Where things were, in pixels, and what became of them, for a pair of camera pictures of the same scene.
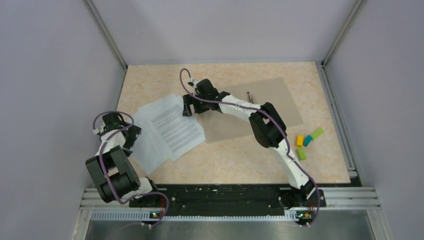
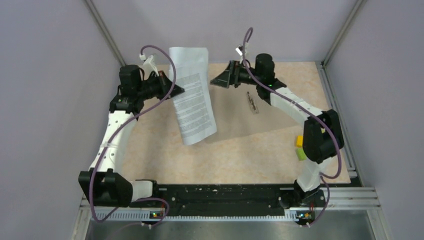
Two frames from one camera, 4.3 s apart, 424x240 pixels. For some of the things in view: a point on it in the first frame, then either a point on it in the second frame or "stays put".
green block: (301, 153) stays put
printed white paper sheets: (177, 133) → (194, 108)
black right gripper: (188, 100) → (229, 77)
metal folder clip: (251, 99) stays put
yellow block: (299, 140) stays put
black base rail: (222, 200) stays put
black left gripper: (133, 132) → (163, 81)
